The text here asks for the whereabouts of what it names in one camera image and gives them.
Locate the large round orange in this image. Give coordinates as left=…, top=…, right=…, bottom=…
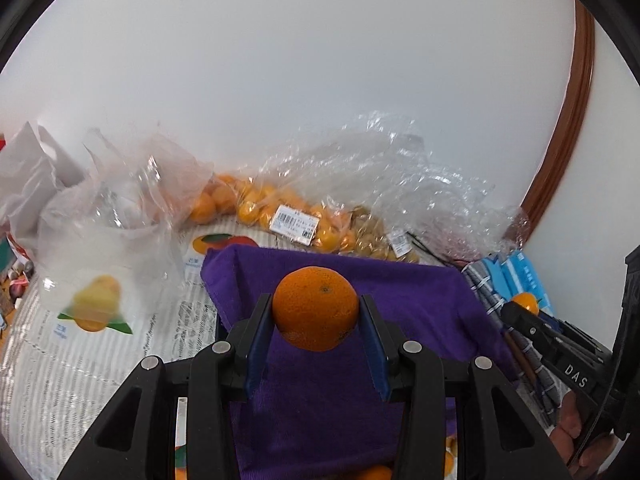
left=272, top=266, right=359, bottom=352

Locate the small orange kumquat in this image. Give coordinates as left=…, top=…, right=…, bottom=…
left=511, top=292, right=540, bottom=315

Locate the person's right hand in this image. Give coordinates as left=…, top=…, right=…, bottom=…
left=549, top=390, right=618, bottom=479

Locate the grey checked cloth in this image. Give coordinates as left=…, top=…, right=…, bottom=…
left=462, top=260, right=561, bottom=429

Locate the purple towel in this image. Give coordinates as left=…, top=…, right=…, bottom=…
left=201, top=245, right=516, bottom=479

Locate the fruit print tablecloth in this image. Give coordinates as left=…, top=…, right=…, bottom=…
left=0, top=219, right=566, bottom=480

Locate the blue white box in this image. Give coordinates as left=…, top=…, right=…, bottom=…
left=480, top=250, right=555, bottom=316

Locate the crumpled clear plastic bag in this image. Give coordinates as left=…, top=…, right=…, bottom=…
left=36, top=129, right=214, bottom=325

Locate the white barcode label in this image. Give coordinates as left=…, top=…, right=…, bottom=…
left=269, top=205, right=320, bottom=247

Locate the clear bag of kumquats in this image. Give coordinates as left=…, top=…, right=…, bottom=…
left=190, top=114, right=523, bottom=266

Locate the white plastic bag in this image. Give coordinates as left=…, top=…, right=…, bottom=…
left=1, top=122, right=85, bottom=248

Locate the brown wooden door frame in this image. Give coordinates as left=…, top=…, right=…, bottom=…
left=503, top=0, right=596, bottom=246

